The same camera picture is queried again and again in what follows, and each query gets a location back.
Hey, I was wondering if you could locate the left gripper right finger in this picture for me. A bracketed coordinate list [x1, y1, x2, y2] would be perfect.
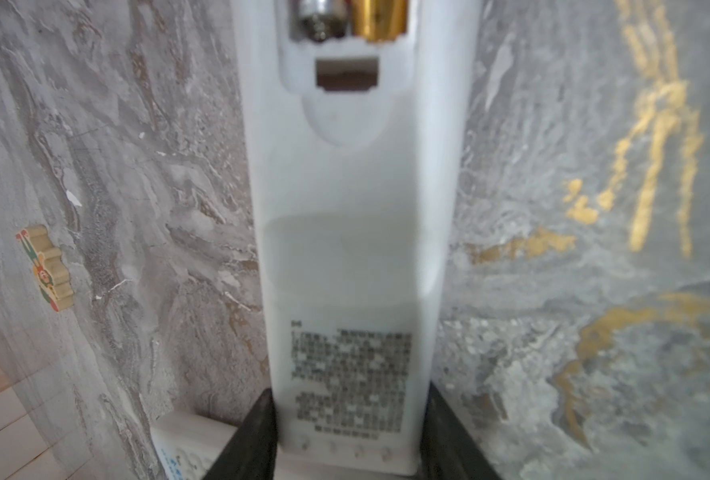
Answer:
[420, 383, 501, 480]

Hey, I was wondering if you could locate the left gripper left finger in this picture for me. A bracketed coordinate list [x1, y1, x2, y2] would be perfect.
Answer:
[203, 388, 278, 480]

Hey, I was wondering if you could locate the white remote control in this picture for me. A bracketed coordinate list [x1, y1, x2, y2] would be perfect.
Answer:
[151, 411, 237, 480]
[232, 1, 482, 476]

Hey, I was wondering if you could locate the gold battery in remote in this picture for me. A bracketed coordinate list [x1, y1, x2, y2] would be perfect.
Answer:
[294, 0, 410, 43]

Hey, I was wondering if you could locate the small yellow wooden piece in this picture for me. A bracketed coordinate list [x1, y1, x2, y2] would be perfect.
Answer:
[16, 225, 74, 312]

